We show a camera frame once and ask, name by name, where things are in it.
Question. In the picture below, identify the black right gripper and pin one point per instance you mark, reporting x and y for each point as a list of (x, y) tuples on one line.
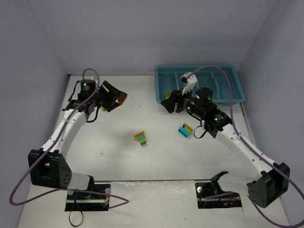
[(178, 102)]

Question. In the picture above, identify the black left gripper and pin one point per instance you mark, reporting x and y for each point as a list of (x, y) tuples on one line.
[(106, 98)]

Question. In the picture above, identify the brown lego brick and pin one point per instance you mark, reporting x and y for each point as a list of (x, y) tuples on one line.
[(120, 100)]

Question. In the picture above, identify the yellow black striped lego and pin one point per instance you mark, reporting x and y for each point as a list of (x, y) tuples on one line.
[(137, 135)]

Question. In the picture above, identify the light blue small lego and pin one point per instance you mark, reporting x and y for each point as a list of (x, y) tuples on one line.
[(141, 138)]

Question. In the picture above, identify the lime green small lego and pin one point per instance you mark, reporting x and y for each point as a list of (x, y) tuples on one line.
[(143, 142)]

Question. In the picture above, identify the lime green sloped lego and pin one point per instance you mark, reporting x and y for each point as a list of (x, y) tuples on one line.
[(167, 95)]

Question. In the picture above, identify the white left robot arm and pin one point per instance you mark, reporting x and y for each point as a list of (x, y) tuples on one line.
[(48, 164)]

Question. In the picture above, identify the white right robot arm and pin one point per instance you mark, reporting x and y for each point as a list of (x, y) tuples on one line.
[(267, 180)]

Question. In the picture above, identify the teal divided plastic tray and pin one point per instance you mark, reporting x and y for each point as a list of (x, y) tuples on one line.
[(222, 82)]

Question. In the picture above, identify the lime green curved lego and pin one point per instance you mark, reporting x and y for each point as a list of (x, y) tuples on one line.
[(189, 130)]

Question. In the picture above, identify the light blue long lego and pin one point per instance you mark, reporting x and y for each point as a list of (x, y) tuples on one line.
[(184, 132)]

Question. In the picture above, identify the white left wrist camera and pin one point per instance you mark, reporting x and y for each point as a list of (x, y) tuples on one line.
[(95, 78)]

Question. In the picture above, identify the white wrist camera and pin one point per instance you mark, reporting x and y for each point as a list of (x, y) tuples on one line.
[(189, 80), (95, 78)]

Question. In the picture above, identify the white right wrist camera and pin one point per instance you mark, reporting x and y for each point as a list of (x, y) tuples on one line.
[(189, 80)]

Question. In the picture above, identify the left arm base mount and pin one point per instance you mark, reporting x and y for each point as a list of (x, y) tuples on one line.
[(86, 202)]

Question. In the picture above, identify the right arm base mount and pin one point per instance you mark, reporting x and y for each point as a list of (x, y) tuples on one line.
[(211, 196)]

